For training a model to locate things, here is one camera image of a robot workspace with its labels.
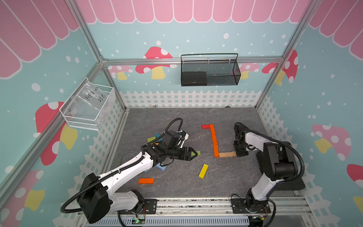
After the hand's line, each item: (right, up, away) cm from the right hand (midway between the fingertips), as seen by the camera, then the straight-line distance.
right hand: (235, 149), depth 96 cm
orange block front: (-58, -16, -13) cm, 61 cm away
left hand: (-31, 0, -21) cm, 37 cm away
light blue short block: (-48, -10, -9) cm, 50 cm away
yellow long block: (-23, -12, -10) cm, 28 cm away
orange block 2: (-14, +5, +4) cm, 15 cm away
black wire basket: (-18, +53, -2) cm, 56 cm away
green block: (-26, -2, -2) cm, 26 cm away
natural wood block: (-7, -3, -4) cm, 8 cm away
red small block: (-19, +15, +12) cm, 27 cm away
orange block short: (-14, 0, -1) cm, 14 cm away
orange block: (-14, +15, +12) cm, 24 cm away
